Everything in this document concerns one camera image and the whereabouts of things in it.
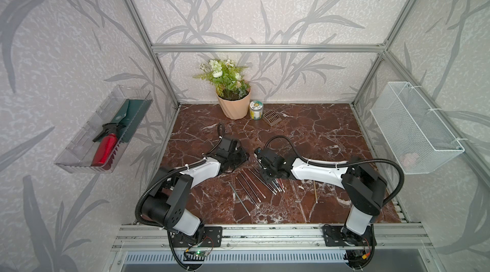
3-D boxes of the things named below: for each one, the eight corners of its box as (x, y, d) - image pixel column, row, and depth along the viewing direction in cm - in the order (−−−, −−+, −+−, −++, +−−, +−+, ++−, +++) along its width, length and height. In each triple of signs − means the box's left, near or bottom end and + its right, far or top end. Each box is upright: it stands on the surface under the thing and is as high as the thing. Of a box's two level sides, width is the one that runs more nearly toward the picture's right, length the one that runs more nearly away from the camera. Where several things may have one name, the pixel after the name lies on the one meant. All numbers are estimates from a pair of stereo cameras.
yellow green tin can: (249, 119, 113) (249, 111, 108) (250, 108, 119) (249, 100, 114) (263, 119, 113) (263, 111, 108) (262, 108, 119) (263, 100, 114)
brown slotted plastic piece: (271, 127, 111) (271, 124, 109) (261, 117, 116) (261, 114, 114) (282, 120, 115) (282, 118, 113) (271, 111, 120) (272, 108, 118)
